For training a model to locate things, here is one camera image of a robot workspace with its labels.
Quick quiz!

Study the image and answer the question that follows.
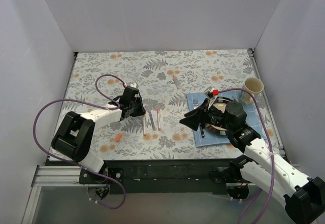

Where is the thin yellow pen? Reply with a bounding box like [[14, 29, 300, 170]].
[[142, 115, 147, 136]]

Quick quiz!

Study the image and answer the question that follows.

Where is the white acrylic marker pink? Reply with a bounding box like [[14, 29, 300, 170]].
[[156, 108, 161, 131]]

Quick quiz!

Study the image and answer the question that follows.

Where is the purple highlighter pen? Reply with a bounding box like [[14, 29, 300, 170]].
[[148, 111, 156, 131]]

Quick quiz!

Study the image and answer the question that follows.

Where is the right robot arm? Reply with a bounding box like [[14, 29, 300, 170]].
[[180, 100, 324, 223]]

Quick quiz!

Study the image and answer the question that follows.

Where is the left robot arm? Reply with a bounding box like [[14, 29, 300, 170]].
[[51, 83, 146, 183]]

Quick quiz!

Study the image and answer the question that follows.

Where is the brown striped plate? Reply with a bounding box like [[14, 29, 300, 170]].
[[205, 97, 232, 137]]

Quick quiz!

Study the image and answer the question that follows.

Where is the floral tablecloth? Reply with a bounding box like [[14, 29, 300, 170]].
[[49, 48, 285, 162]]

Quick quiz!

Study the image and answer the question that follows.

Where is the blue checkered placemat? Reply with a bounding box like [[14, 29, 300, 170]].
[[186, 90, 266, 147]]

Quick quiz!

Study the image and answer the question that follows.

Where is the cream mug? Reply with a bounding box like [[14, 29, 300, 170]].
[[239, 77, 264, 105]]

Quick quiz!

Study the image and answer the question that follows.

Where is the black handled fork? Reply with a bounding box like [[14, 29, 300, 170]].
[[193, 99, 205, 138]]

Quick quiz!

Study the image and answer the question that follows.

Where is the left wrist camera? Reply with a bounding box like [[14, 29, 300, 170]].
[[128, 83, 139, 88]]

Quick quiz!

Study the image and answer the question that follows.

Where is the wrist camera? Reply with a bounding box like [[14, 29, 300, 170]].
[[204, 86, 219, 108], [128, 83, 139, 88]]

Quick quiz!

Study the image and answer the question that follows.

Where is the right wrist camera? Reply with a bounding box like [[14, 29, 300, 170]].
[[204, 86, 219, 108]]

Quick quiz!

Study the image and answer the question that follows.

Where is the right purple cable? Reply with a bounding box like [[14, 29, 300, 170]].
[[217, 88, 275, 224]]

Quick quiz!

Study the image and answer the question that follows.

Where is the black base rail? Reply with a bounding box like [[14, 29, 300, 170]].
[[32, 159, 270, 194]]

